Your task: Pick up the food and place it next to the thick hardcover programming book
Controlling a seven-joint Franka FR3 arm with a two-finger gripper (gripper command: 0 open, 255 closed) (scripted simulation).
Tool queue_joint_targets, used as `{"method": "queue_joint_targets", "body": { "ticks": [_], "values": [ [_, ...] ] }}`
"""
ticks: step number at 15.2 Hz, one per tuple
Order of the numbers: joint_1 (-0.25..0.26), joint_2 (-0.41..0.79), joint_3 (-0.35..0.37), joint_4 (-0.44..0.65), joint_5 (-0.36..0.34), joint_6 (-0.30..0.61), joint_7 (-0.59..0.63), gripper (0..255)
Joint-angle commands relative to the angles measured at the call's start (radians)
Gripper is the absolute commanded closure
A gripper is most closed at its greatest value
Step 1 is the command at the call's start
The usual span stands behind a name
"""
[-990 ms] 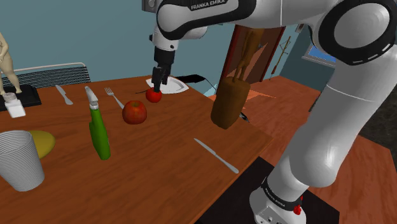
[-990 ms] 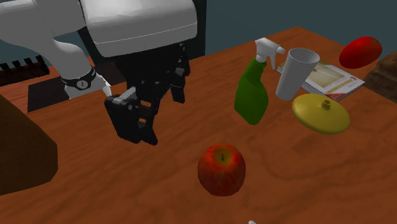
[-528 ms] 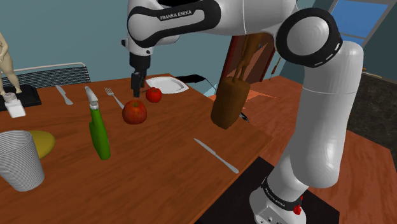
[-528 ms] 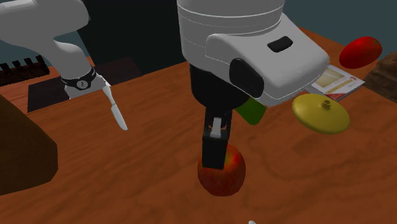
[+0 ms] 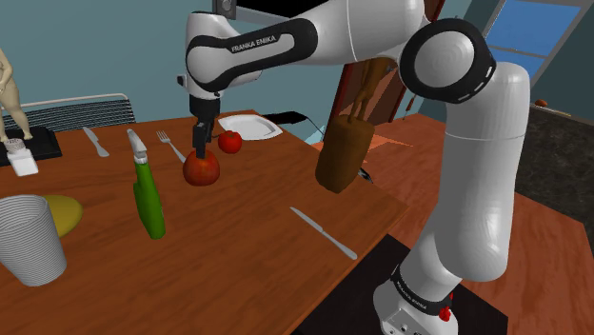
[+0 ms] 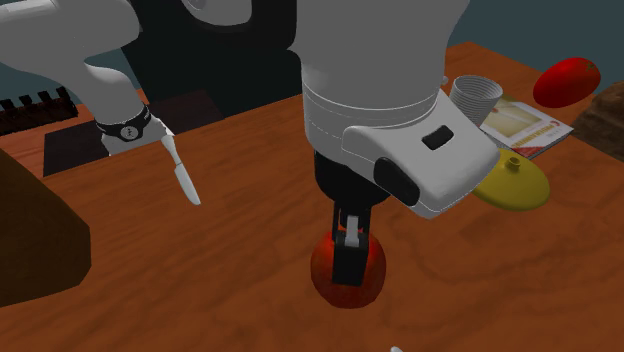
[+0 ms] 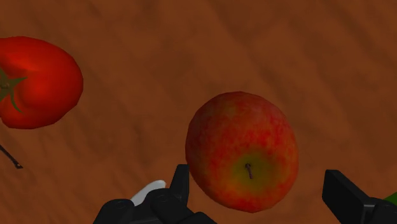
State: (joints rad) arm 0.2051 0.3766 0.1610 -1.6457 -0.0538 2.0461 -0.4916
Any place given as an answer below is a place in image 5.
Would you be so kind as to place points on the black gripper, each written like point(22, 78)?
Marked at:
point(204, 109)

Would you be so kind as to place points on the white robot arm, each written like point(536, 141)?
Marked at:
point(482, 153)

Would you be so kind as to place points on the small red tomato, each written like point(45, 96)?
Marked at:
point(229, 142)

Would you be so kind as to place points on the white square plate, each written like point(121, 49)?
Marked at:
point(248, 126)

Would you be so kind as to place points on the silver fork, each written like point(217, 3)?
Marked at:
point(170, 145)

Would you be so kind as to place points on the large red tomato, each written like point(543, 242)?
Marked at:
point(201, 170)

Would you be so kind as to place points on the green spray bottle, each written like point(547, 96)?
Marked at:
point(149, 204)

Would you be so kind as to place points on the short silver knife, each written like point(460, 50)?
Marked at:
point(96, 144)

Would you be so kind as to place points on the wooden table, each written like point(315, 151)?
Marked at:
point(232, 269)

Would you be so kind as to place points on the yellow round plate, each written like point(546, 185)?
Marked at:
point(67, 214)

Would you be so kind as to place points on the long silver knife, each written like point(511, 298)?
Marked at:
point(325, 234)

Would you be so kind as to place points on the dark red door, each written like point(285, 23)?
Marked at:
point(385, 100)

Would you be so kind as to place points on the white salt shaker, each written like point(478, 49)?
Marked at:
point(22, 161)

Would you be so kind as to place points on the beige figure on black base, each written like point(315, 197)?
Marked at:
point(10, 100)

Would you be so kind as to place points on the white ribbed cup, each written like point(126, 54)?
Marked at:
point(29, 241)

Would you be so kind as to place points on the black robot stand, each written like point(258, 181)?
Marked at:
point(357, 297)

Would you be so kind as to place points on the blue window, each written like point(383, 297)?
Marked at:
point(529, 32)

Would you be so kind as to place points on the dark speckled counter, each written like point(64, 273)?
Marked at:
point(557, 153)

